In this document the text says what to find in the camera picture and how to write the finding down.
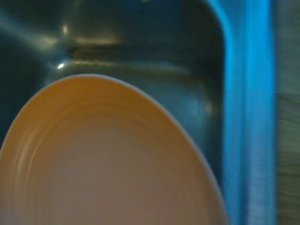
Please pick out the stainless steel sink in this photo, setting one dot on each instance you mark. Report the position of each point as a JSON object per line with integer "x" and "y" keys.
{"x": 150, "y": 35}

